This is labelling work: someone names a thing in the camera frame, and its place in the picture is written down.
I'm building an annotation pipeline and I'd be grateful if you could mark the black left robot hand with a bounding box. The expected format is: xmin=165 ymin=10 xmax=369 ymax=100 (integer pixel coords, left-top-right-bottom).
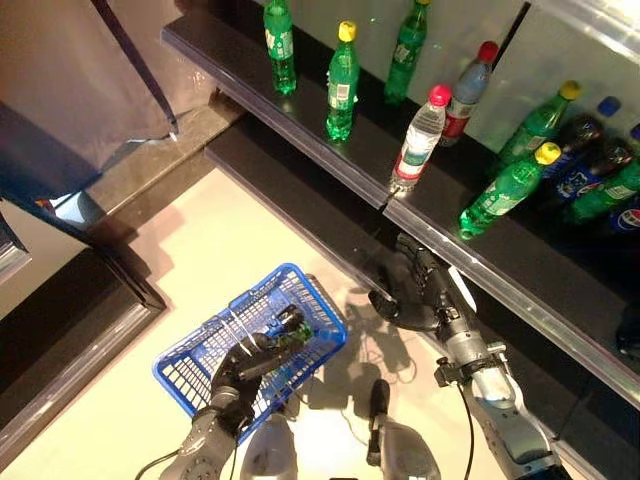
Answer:
xmin=209 ymin=332 xmax=307 ymax=436

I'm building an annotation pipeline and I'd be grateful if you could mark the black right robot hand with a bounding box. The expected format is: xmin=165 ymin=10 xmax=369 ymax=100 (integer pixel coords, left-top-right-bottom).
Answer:
xmin=368 ymin=232 xmax=471 ymax=331

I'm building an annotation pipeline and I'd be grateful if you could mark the blue plastic shopping basket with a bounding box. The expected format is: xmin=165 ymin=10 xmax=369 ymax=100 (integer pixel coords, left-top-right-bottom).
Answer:
xmin=152 ymin=263 xmax=349 ymax=446

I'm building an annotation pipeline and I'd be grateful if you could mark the Pepsi cola bottle blue cap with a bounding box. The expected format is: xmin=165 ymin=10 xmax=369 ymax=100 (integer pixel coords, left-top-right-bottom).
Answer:
xmin=607 ymin=199 xmax=640 ymax=236
xmin=264 ymin=303 xmax=307 ymax=341
xmin=542 ymin=95 xmax=623 ymax=176
xmin=552 ymin=124 xmax=640 ymax=201

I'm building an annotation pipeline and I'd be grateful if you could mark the water bottle green label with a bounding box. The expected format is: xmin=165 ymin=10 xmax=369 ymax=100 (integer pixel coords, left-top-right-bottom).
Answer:
xmin=389 ymin=83 xmax=453 ymax=194

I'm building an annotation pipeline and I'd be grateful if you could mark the silver left robot leg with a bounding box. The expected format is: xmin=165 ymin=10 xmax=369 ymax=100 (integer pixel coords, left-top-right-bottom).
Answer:
xmin=239 ymin=414 xmax=300 ymax=480

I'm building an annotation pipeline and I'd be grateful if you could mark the silver robot leg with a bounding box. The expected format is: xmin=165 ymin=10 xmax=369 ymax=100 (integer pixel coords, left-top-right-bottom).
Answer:
xmin=365 ymin=378 xmax=442 ymax=480
xmin=239 ymin=414 xmax=300 ymax=480

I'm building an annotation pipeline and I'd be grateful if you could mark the green Sprite bottle yellow cap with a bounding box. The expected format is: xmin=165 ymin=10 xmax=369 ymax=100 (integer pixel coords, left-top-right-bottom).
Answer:
xmin=325 ymin=20 xmax=361 ymax=143
xmin=383 ymin=0 xmax=431 ymax=106
xmin=263 ymin=0 xmax=298 ymax=96
xmin=487 ymin=79 xmax=582 ymax=176
xmin=458 ymin=141 xmax=562 ymax=241
xmin=567 ymin=159 xmax=640 ymax=225

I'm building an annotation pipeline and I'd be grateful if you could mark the silver right robot leg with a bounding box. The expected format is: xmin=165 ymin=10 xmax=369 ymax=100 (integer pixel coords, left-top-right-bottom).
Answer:
xmin=365 ymin=378 xmax=442 ymax=480

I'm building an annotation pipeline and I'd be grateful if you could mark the black shelf base plinth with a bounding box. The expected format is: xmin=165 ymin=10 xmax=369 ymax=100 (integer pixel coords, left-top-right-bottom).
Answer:
xmin=204 ymin=114 xmax=640 ymax=480

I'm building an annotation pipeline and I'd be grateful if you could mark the water bottle red label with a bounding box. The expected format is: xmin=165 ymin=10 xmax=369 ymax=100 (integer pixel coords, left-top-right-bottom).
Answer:
xmin=438 ymin=40 xmax=500 ymax=148

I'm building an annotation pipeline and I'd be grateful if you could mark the high shelf board clear strip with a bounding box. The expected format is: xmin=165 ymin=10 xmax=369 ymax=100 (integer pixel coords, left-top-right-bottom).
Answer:
xmin=527 ymin=0 xmax=640 ymax=54

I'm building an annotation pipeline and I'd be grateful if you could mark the hanging fabric curtain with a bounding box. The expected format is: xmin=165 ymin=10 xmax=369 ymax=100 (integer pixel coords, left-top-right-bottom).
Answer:
xmin=0 ymin=0 xmax=180 ymax=211

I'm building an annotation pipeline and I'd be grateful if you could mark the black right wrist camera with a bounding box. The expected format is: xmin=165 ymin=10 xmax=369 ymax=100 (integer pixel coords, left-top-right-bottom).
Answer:
xmin=433 ymin=355 xmax=466 ymax=387

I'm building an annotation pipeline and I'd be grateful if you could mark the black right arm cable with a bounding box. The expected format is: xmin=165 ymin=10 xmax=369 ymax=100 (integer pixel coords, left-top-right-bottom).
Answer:
xmin=459 ymin=384 xmax=476 ymax=480

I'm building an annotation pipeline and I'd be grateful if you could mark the black metal door frame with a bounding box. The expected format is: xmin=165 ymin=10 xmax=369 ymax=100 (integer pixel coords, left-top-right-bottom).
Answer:
xmin=0 ymin=197 xmax=169 ymax=314

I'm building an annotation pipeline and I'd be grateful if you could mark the dark shelf upright post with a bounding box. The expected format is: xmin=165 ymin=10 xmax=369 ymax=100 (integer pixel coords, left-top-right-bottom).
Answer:
xmin=492 ymin=2 xmax=531 ymax=56

